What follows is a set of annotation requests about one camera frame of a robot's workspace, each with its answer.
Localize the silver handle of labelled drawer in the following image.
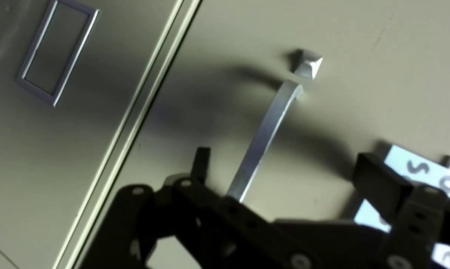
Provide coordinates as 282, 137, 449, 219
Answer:
226, 47, 327, 203

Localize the white handwritten paper label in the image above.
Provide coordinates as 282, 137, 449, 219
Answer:
353, 141, 450, 269

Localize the empty silver label holder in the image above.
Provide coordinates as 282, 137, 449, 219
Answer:
14, 0, 101, 108

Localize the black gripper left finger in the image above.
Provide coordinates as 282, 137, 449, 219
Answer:
80, 144, 286, 269

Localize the beige drawer with empty label holder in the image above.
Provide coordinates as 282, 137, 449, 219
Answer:
0, 0, 189, 269

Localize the grey metal filing cabinet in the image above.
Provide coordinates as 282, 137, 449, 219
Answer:
74, 0, 450, 269

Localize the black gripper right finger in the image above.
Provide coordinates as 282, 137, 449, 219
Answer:
353, 150, 450, 269

